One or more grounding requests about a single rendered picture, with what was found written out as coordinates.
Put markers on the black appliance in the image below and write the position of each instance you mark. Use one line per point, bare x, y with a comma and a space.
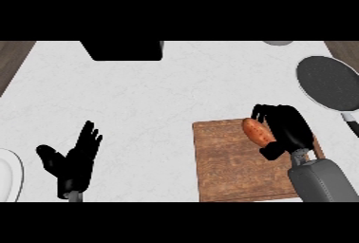
126, 50

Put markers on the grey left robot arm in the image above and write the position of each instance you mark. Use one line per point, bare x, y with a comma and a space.
74, 196

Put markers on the white plate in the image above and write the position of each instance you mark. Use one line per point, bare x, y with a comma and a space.
9, 175

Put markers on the dark grey frying pan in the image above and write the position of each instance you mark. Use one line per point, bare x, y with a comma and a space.
330, 84

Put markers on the brown wooden cutting board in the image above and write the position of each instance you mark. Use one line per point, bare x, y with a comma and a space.
238, 164

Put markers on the orange sweet potato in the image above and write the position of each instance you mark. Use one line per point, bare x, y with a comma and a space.
258, 133

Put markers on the grey round object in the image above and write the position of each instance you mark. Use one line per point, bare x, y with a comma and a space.
278, 42

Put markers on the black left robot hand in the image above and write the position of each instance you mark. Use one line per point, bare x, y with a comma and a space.
77, 159

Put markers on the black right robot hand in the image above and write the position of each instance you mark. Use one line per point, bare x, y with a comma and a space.
290, 129

